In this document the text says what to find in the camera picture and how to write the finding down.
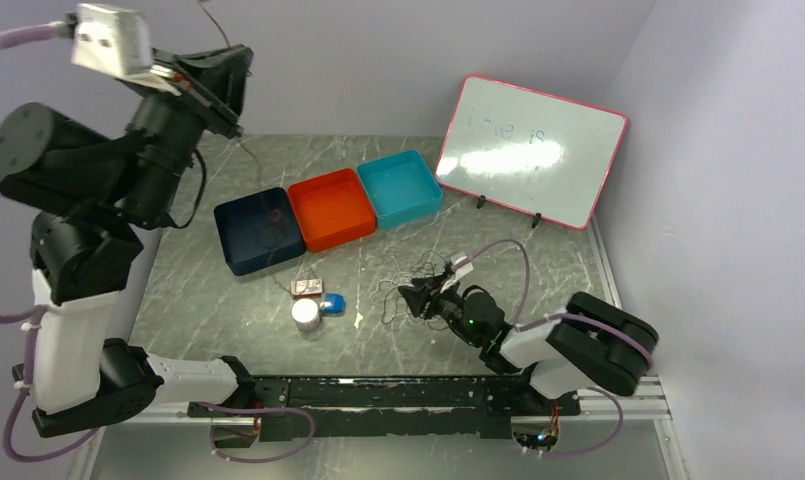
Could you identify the red white small box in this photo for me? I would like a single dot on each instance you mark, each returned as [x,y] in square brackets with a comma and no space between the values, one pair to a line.
[306,288]

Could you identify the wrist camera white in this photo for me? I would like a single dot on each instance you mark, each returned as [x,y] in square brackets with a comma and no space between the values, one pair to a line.
[116,42]
[460,265]

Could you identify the dark navy square tray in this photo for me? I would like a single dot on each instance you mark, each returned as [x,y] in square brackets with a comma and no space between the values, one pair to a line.
[258,231]

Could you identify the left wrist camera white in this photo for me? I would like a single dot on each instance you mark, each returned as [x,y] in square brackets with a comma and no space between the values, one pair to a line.
[116,42]

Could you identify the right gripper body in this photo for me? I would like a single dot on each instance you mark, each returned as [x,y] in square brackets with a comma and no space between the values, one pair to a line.
[447,304]

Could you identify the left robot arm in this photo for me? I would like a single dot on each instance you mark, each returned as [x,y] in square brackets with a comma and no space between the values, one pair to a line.
[92,193]

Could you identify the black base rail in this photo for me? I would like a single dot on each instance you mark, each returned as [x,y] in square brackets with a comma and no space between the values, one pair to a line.
[401,405]

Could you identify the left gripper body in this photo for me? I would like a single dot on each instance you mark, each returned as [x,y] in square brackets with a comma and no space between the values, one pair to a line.
[218,111]

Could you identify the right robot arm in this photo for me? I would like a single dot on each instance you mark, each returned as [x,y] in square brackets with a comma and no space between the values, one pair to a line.
[590,343]

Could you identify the orange square tray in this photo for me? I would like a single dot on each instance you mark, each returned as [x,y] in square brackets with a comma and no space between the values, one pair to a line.
[332,209]

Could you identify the pink framed whiteboard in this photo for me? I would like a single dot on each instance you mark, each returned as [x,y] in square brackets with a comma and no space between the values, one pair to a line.
[534,152]

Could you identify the clear round clip jar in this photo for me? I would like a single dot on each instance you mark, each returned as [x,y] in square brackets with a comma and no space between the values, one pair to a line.
[306,314]

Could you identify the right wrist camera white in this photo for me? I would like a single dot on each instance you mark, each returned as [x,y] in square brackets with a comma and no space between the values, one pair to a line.
[460,265]

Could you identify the teal square tray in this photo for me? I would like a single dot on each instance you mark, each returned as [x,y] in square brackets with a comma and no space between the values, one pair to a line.
[401,188]

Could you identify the blue small stapler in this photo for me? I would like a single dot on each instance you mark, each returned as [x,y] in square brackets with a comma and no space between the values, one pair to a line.
[332,304]

